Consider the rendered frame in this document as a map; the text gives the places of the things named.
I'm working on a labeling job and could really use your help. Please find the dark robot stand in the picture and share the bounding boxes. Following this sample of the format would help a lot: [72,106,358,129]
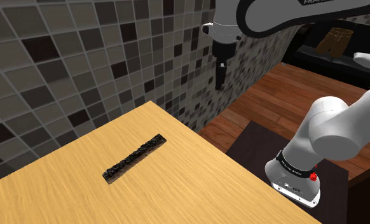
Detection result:
[225,120,350,224]

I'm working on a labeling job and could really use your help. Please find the black low furniture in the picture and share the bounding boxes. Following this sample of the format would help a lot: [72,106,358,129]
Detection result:
[280,18,370,92]

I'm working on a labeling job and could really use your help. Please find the black rough long bar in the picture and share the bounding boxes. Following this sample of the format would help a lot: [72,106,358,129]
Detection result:
[102,133,167,185]

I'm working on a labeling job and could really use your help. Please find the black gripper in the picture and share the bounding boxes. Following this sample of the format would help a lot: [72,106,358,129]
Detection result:
[211,41,238,91]

